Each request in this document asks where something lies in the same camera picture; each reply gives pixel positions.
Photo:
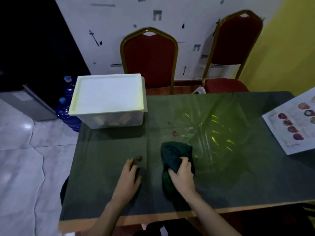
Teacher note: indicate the red gold-framed chair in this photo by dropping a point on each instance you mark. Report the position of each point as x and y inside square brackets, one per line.
[150, 61]
[236, 39]

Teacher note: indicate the clear plastic storage box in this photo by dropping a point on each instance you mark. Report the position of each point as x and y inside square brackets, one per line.
[137, 120]

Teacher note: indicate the white plastic bag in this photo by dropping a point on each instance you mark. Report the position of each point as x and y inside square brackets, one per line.
[199, 90]

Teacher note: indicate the person's left hand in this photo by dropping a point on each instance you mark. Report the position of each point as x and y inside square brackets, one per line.
[126, 184]

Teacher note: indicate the person's right forearm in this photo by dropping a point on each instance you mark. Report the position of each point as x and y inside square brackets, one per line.
[214, 218]

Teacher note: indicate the blue water jug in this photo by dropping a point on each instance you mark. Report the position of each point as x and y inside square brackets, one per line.
[69, 88]
[66, 115]

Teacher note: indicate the black cabinet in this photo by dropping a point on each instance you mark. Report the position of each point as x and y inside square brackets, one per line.
[37, 46]

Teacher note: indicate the person's black trousers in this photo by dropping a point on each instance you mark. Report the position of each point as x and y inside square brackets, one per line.
[177, 228]

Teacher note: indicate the person's right hand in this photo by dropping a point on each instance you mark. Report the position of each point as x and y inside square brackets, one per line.
[184, 179]

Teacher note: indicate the person's left forearm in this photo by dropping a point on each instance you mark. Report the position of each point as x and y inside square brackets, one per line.
[105, 218]

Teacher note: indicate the white printed picture sheet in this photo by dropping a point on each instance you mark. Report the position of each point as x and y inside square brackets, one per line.
[292, 125]

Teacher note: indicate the grey water dispenser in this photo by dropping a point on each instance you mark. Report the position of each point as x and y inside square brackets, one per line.
[29, 105]

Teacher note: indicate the dark green cloth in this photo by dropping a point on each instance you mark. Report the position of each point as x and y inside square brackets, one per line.
[172, 154]

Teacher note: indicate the white storage box lid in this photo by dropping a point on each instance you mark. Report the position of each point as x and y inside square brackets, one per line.
[108, 93]

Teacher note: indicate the brown crumbs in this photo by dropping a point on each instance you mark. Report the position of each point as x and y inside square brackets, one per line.
[139, 158]

